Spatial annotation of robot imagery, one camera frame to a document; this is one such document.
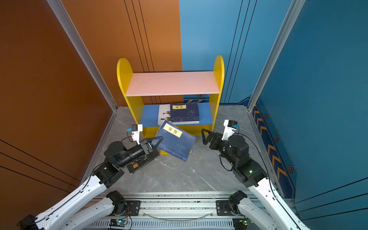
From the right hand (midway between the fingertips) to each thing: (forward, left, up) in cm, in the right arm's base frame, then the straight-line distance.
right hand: (205, 132), depth 67 cm
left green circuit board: (-32, +44, -32) cm, 63 cm away
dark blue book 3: (-3, +14, -2) cm, 15 cm away
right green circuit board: (-32, -17, -33) cm, 49 cm away
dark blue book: (+18, +11, -13) cm, 25 cm away
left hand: (-4, +19, +1) cm, 20 cm away
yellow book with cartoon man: (-9, +19, -3) cm, 22 cm away
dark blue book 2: (+25, +11, -13) cm, 30 cm away
